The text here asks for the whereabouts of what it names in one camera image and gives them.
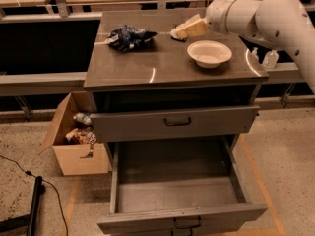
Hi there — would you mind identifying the blue chip bag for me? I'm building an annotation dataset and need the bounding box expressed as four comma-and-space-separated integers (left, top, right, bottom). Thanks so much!
105, 25, 158, 52

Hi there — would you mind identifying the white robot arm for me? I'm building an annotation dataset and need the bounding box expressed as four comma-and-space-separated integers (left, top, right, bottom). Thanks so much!
170, 0, 315, 92

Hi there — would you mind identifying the grey drawer cabinet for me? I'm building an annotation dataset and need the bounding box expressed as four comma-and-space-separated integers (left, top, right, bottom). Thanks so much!
83, 7, 270, 236

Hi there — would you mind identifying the grey top drawer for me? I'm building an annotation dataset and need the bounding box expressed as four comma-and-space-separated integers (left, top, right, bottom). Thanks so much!
91, 105, 259, 142

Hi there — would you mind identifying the silver snack bag in box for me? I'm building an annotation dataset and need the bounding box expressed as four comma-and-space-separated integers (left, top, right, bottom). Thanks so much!
73, 112, 92, 126

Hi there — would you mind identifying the grey open middle drawer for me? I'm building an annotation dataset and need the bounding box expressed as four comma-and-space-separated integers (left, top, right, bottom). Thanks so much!
97, 136, 267, 232

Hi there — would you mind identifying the brown snack bag in box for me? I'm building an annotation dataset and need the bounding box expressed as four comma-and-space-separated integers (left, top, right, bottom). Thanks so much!
65, 127, 97, 145

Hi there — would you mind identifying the grey bottom drawer front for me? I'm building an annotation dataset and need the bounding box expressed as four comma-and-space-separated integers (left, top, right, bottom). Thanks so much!
101, 217, 244, 236

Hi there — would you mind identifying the white bowl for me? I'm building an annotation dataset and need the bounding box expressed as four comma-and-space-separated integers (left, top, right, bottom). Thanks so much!
187, 40, 232, 69

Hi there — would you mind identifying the small clear bottle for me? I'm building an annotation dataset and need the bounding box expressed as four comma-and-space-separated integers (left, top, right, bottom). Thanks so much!
251, 47, 259, 62

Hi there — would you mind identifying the clear pump bottle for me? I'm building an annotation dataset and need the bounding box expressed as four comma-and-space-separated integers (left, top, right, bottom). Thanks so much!
262, 50, 279, 69

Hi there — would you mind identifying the cardboard box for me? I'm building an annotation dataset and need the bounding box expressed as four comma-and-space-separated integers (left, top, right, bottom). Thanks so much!
39, 91, 111, 175

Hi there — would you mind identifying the black stand base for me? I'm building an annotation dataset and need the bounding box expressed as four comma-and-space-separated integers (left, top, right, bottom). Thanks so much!
0, 175, 46, 236

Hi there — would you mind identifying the black cable on floor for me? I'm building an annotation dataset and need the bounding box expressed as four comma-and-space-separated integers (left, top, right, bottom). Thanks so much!
0, 154, 69, 236

